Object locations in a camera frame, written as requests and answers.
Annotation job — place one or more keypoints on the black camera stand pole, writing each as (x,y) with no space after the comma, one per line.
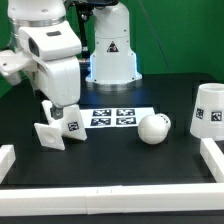
(83,12)

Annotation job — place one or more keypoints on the white lamp shade with markers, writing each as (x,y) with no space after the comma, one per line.
(208,116)

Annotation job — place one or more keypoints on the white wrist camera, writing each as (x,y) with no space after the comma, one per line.
(51,42)

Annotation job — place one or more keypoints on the marker sheet on table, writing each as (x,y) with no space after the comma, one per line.
(114,117)

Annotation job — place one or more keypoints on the white square lamp base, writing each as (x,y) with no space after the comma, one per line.
(70,125)

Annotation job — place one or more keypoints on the white left fence bar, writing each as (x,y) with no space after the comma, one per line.
(7,158)

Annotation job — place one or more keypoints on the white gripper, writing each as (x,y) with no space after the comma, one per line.
(60,81)

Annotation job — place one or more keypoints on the white right fence bar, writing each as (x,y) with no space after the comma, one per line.
(213,157)

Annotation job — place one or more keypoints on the white fence bar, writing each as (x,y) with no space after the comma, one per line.
(213,157)
(112,199)
(7,158)

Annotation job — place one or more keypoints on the white front fence bar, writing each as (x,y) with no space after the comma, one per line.
(112,199)

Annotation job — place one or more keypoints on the white lamp bulb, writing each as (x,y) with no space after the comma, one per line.
(153,129)

